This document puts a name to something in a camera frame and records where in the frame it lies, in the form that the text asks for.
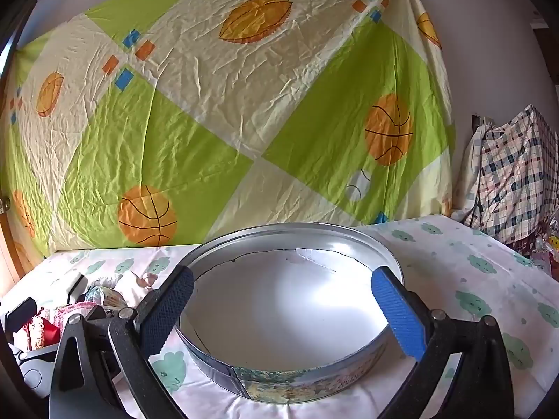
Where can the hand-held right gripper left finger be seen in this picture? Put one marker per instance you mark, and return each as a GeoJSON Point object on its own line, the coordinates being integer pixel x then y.
{"type": "Point", "coordinates": [168, 310]}

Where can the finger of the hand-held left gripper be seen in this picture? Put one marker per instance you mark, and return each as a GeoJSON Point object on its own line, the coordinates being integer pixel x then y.
{"type": "Point", "coordinates": [18, 312]}

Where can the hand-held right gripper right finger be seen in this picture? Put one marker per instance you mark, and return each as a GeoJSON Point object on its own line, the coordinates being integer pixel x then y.
{"type": "Point", "coordinates": [399, 314]}

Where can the white sponge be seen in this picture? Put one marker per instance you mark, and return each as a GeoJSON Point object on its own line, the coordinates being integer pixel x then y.
{"type": "Point", "coordinates": [67, 281]}

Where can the round metal tin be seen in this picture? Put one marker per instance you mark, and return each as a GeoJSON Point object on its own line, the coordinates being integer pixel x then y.
{"type": "Point", "coordinates": [284, 305]}

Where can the brown wooden door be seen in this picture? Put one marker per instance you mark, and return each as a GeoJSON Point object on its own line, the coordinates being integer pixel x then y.
{"type": "Point", "coordinates": [6, 266]}

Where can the teal beige patterned cloth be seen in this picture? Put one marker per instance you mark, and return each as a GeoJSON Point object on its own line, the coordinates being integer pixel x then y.
{"type": "Point", "coordinates": [105, 299]}

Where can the white grey object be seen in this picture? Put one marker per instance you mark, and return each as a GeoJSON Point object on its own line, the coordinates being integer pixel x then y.
{"type": "Point", "coordinates": [32, 375]}

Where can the cloud print bed sheet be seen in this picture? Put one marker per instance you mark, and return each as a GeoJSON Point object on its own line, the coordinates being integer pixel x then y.
{"type": "Point", "coordinates": [458, 270]}

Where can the crumpled plastic bag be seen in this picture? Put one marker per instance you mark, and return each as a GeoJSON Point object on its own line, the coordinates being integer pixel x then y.
{"type": "Point", "coordinates": [546, 246]}

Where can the plaid cloth bundle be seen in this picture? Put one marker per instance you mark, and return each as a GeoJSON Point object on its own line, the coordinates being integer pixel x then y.
{"type": "Point", "coordinates": [515, 174]}

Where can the sports print wall sheet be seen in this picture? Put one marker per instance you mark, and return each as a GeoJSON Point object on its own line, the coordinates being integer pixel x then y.
{"type": "Point", "coordinates": [218, 118]}

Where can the white wall fixture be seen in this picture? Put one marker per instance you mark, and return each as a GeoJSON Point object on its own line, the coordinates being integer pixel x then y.
{"type": "Point", "coordinates": [538, 22]}

